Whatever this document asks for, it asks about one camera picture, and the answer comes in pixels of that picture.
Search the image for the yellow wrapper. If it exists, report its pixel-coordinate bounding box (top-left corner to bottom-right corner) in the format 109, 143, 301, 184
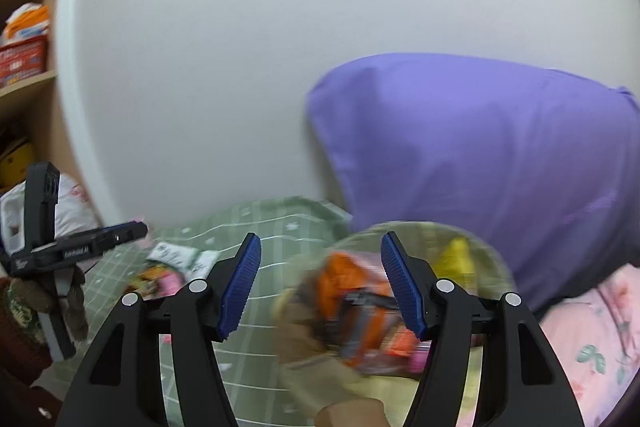
434, 237, 473, 280

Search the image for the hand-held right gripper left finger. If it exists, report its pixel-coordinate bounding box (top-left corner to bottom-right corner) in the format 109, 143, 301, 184
55, 232, 262, 427

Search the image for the green checked bed sheet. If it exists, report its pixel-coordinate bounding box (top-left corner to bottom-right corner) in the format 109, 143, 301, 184
50, 196, 361, 427

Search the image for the yellow box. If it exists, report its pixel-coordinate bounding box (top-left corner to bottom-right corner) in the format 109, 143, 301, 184
0, 138, 36, 192

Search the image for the yellow and pink snack packet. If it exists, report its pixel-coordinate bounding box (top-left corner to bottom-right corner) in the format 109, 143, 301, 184
135, 241, 217, 300

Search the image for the red box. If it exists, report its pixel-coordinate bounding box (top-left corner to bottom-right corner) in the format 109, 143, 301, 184
0, 38, 48, 88

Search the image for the orange snack wrapper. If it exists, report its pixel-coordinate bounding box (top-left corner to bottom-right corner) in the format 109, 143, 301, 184
312, 252, 418, 358

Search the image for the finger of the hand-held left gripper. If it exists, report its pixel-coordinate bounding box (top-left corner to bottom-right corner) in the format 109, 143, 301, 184
95, 221, 149, 258

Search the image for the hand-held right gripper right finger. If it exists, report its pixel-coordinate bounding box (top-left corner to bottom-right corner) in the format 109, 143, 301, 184
380, 231, 586, 427

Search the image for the purple pillow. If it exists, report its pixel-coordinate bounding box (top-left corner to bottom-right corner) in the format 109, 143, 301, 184
305, 53, 640, 313

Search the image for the orange and white packet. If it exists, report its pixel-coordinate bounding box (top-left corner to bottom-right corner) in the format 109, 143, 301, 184
2, 4, 51, 45

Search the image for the crumpled brown paper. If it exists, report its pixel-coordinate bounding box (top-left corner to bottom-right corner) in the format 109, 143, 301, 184
274, 287, 386, 427

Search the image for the white plastic bag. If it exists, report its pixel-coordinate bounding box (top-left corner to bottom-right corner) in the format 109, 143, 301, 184
0, 174, 98, 253

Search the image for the translucent yellowish plastic bag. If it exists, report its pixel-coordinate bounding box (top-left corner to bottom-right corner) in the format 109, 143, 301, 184
272, 221, 518, 427

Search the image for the wooden shelf unit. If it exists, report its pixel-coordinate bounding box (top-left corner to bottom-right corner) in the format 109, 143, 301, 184
0, 0, 76, 188

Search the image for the pink floral blanket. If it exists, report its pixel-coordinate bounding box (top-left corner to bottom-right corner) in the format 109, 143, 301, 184
460, 264, 640, 427

